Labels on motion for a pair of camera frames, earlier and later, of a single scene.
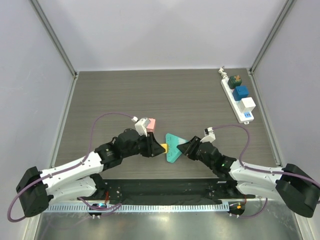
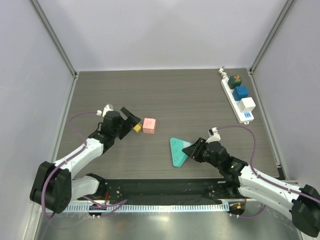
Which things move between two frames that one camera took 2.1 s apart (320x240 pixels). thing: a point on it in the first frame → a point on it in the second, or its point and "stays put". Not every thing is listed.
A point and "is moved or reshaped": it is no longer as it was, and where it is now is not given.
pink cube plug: x=151 y=127 stays put
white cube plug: x=246 y=104 stays put
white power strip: x=241 y=117 stays put
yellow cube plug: x=165 y=146 is moved or reshaped
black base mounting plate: x=213 y=190 stays put
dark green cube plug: x=234 y=81 stays put
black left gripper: x=155 y=148 → x=128 y=123
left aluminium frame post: x=38 y=10 stays put
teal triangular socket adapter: x=173 y=152 is moved or reshaped
